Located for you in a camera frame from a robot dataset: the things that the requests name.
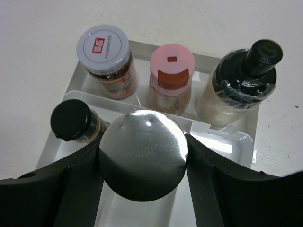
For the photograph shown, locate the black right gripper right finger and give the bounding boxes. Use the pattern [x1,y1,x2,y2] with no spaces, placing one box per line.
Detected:
[186,135,303,227]

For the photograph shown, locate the white divided organizer tray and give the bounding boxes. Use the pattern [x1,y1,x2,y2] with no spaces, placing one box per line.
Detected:
[35,39,258,227]

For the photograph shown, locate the blue label bottle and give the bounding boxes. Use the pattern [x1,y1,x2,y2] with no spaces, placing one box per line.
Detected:
[99,110,188,202]

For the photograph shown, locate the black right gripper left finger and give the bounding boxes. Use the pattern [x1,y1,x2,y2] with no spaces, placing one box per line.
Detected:
[0,140,104,227]

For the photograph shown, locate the orange label silver cap jar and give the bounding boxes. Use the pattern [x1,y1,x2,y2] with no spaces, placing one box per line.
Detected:
[76,25,138,99]

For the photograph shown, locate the grinder jar white contents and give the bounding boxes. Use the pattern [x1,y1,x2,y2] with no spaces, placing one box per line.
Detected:
[196,39,283,128]

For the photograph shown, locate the dark spice bottle black cap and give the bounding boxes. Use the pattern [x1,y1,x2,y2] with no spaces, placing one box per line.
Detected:
[50,99,110,143]

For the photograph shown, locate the pink cap spice jar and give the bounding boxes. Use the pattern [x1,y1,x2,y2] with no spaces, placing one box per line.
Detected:
[147,44,196,115]

